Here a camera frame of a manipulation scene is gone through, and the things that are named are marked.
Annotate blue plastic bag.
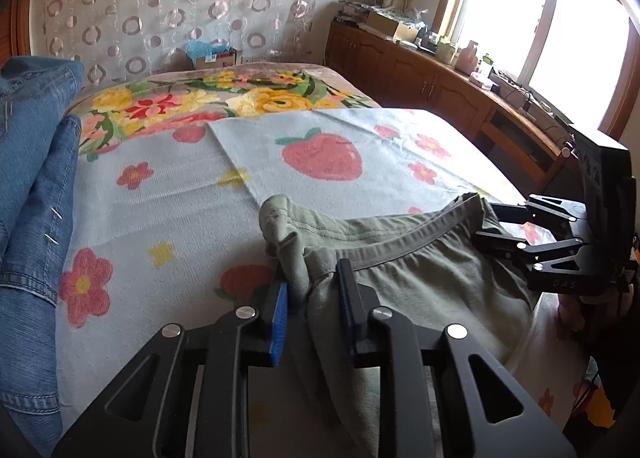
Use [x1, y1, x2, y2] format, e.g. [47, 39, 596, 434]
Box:
[186, 40, 229, 59]

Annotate wooden wardrobe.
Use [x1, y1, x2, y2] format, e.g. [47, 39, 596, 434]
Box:
[7, 0, 36, 59]

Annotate pink bottle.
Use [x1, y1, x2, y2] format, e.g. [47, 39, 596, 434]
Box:
[457, 41, 479, 75]

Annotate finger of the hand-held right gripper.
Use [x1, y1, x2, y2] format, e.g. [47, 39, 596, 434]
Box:
[492, 194, 592, 239]
[472, 231, 588, 280]

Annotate grey-green pants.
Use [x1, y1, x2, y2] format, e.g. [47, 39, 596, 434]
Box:
[259, 192, 533, 458]

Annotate folded blue jeans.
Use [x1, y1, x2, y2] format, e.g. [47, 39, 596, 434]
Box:
[0, 56, 86, 458]

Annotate open cardboard box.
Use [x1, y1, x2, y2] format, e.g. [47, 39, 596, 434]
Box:
[367, 10, 419, 42]

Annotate small cardboard box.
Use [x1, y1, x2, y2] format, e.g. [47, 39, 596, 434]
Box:
[192, 49, 237, 70]

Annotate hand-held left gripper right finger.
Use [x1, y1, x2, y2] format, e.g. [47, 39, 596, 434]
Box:
[336, 258, 576, 458]

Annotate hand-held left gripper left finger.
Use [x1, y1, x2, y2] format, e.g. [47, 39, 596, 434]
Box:
[52, 281, 291, 458]

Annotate wooden cabinet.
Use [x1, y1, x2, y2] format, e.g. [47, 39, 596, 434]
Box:
[325, 21, 576, 194]

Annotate pink floral blanket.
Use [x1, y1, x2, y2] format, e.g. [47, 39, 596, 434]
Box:
[65, 62, 621, 431]

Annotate window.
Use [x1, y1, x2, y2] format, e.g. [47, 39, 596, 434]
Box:
[435, 0, 640, 139]

